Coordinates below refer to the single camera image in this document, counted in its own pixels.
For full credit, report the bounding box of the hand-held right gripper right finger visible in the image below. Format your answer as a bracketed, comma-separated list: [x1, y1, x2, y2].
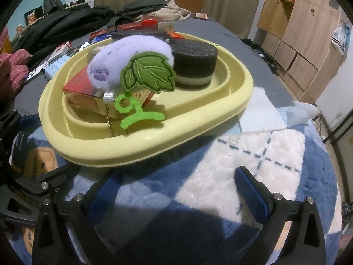
[234, 166, 327, 265]

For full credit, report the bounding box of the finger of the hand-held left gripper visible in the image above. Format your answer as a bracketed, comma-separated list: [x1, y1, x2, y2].
[6, 166, 82, 221]
[0, 110, 42, 147]

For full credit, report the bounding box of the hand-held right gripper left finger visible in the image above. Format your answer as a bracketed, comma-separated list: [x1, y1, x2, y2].
[32, 170, 123, 265]

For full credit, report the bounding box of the large red carton box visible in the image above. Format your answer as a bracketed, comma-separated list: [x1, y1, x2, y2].
[62, 68, 155, 116]

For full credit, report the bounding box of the round metal tin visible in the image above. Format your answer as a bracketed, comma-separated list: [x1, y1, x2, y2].
[86, 45, 111, 64]

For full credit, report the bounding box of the yellow plastic tray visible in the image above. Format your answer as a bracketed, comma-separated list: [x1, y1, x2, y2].
[39, 32, 254, 169]

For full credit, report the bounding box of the purple plush eggplant keychain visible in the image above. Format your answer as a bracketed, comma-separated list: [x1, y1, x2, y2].
[87, 34, 177, 138]

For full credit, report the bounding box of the black foam sponge grey stripe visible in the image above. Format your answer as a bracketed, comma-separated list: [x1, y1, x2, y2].
[171, 39, 218, 89]

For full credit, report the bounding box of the blue white checked blanket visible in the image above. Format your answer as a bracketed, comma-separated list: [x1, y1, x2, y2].
[8, 105, 344, 265]

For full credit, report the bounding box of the white card black print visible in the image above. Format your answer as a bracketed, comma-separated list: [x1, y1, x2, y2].
[26, 68, 46, 82]

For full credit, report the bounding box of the maroon plaid cloth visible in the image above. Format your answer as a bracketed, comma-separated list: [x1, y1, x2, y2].
[0, 28, 32, 102]

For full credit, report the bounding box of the light blue case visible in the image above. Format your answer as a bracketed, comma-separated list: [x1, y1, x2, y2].
[45, 55, 69, 79]

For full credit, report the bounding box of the red white small box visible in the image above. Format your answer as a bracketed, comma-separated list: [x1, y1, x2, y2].
[55, 41, 71, 54]

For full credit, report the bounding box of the black framed picture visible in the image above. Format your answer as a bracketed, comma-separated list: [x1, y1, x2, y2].
[24, 6, 45, 24]

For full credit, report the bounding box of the black jacket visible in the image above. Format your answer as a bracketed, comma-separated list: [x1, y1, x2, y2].
[12, 5, 116, 61]

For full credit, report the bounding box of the red flat box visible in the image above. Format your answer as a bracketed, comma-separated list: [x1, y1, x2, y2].
[89, 29, 116, 40]

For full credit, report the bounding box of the black backpack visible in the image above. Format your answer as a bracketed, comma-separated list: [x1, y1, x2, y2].
[43, 0, 65, 14]

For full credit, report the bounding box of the black case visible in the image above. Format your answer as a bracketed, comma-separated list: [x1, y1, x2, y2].
[243, 39, 279, 75]

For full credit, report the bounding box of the dark clothes pile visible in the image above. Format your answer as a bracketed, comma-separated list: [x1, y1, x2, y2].
[116, 0, 169, 17]

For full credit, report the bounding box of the wooden wardrobe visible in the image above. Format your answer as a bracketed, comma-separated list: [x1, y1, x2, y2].
[256, 0, 348, 104]

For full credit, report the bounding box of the white printed hanging bag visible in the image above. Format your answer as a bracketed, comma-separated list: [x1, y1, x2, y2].
[331, 23, 351, 53]

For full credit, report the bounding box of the beige clothing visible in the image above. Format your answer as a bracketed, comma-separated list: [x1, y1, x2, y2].
[146, 0, 192, 23]

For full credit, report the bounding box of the grey cable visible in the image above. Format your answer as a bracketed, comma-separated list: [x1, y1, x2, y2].
[314, 110, 331, 144]

